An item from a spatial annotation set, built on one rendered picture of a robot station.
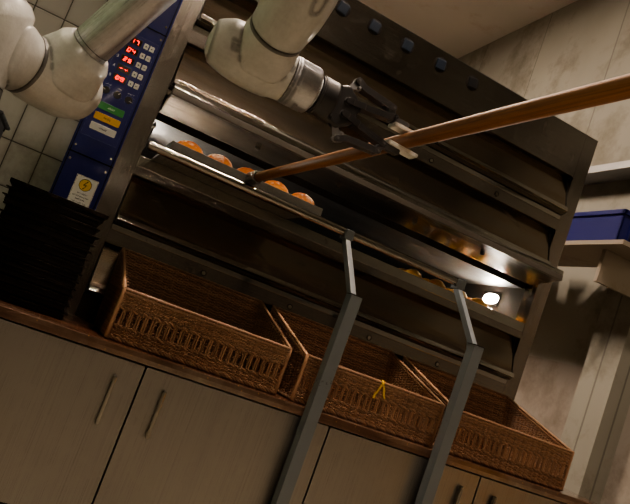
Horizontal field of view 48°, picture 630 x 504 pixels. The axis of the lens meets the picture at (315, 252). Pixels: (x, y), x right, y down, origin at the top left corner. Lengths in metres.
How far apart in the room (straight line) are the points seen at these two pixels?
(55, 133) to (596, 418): 3.79
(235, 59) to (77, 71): 0.66
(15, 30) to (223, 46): 0.65
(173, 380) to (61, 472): 0.38
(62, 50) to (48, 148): 0.79
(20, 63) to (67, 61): 0.11
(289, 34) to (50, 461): 1.36
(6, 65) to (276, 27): 0.77
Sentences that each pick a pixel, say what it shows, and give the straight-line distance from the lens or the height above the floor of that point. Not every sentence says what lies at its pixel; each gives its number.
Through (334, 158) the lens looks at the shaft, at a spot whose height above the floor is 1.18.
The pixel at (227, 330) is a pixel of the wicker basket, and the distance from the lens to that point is 2.14.
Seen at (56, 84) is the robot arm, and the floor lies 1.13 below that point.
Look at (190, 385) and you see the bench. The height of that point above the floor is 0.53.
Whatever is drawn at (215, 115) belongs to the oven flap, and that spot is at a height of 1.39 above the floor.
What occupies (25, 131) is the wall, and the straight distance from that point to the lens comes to 2.58.
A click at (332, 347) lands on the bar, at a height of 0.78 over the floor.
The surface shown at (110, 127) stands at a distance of 2.56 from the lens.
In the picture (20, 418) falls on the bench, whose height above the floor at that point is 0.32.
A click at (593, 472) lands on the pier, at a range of 5.07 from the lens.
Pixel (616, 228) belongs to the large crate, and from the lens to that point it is 4.86.
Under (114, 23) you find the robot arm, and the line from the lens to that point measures 1.82.
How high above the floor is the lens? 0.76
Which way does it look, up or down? 7 degrees up
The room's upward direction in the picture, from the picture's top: 20 degrees clockwise
